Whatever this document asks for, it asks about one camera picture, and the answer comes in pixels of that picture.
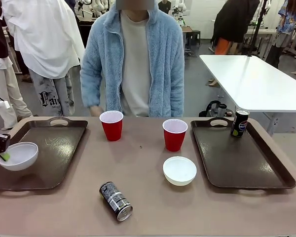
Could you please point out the white plastic bowl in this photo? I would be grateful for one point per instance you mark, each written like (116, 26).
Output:
(179, 170)
(22, 158)

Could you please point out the red plastic cup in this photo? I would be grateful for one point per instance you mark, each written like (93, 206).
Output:
(111, 129)
(174, 139)

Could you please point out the person in blue patterned shirt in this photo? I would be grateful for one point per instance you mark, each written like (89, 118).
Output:
(283, 29)

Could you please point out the person in white shirt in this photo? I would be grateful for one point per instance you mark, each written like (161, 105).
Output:
(47, 49)

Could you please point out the brown plastic serving tray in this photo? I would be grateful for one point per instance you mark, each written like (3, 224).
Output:
(236, 160)
(51, 153)

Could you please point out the person in blue fleece jacket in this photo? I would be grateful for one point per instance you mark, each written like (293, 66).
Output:
(133, 61)

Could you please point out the black wheeled device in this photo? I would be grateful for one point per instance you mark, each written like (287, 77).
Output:
(215, 108)

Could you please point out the person in dark brown top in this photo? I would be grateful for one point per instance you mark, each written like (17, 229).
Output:
(0, 61)

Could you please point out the person's right hand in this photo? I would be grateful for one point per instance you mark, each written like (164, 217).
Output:
(96, 111)

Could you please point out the black Pepsi can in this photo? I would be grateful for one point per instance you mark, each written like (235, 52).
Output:
(239, 124)

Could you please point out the white folding table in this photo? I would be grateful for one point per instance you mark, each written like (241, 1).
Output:
(256, 81)

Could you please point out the black can with white label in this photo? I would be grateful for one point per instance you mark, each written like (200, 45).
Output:
(114, 200)

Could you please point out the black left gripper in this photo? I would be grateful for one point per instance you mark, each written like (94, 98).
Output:
(0, 143)

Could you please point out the black stand pole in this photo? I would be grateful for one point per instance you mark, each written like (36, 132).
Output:
(257, 27)

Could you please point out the person in orange trousers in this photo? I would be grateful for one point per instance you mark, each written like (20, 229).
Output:
(233, 24)

